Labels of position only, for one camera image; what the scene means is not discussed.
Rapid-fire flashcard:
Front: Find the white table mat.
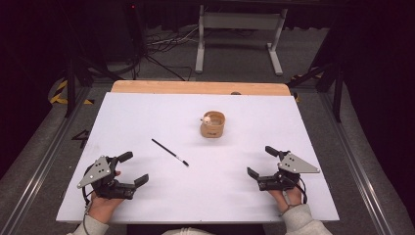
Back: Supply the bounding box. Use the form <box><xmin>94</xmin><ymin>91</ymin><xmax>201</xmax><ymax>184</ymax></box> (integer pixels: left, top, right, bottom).
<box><xmin>56</xmin><ymin>91</ymin><xmax>341</xmax><ymax>225</ymax></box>

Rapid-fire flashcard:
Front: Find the person's torso in grey clothing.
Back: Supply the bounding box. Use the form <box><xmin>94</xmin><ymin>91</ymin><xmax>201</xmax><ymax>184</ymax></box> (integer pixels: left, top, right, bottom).
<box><xmin>161</xmin><ymin>227</ymin><xmax>216</xmax><ymax>235</ymax></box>

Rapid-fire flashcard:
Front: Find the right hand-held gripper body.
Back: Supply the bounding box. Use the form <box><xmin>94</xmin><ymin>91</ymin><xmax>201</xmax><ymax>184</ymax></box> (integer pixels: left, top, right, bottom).
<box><xmin>257</xmin><ymin>150</ymin><xmax>321</xmax><ymax>192</ymax></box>

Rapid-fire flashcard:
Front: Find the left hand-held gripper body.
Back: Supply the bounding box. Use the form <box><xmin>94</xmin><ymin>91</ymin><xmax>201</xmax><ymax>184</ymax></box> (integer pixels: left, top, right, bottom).
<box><xmin>76</xmin><ymin>155</ymin><xmax>137</xmax><ymax>201</ymax></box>

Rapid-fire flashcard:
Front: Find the wooden pen holder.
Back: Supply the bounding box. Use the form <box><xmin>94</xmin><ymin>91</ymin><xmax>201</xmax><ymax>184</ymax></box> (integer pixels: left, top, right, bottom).
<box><xmin>200</xmin><ymin>110</ymin><xmax>227</xmax><ymax>139</ymax></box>

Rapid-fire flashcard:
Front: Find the person's left hand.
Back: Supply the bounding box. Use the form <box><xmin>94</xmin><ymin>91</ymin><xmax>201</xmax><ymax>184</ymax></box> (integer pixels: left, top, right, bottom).
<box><xmin>88</xmin><ymin>169</ymin><xmax>125</xmax><ymax>225</ymax></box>

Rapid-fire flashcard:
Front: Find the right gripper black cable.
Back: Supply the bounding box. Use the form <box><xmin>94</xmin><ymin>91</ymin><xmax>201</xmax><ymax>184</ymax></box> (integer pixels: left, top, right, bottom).
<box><xmin>287</xmin><ymin>174</ymin><xmax>308</xmax><ymax>206</ymax></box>

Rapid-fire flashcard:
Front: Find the black tripod stand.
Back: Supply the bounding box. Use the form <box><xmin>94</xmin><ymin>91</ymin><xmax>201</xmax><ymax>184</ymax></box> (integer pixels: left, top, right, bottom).
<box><xmin>57</xmin><ymin>0</ymin><xmax>125</xmax><ymax>119</ymax></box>
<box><xmin>287</xmin><ymin>13</ymin><xmax>346</xmax><ymax>123</ymax></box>

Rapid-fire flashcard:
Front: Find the bundle of floor cables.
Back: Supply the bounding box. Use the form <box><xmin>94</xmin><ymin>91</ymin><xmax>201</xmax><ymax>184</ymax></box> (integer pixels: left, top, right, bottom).
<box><xmin>107</xmin><ymin>23</ymin><xmax>200</xmax><ymax>82</ymax></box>

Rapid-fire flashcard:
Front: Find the person's right hand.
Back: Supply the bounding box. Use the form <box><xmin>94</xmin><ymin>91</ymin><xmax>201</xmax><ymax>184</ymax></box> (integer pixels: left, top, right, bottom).
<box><xmin>267</xmin><ymin>183</ymin><xmax>303</xmax><ymax>216</ymax></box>

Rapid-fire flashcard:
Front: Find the black pen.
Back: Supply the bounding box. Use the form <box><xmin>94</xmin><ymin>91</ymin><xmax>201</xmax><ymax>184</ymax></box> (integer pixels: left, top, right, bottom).
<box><xmin>151</xmin><ymin>138</ymin><xmax>190</xmax><ymax>167</ymax></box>

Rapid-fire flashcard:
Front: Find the grey metal stand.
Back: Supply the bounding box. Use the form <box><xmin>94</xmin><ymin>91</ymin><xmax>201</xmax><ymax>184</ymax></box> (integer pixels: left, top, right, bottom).
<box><xmin>194</xmin><ymin>4</ymin><xmax>290</xmax><ymax>77</ymax></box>

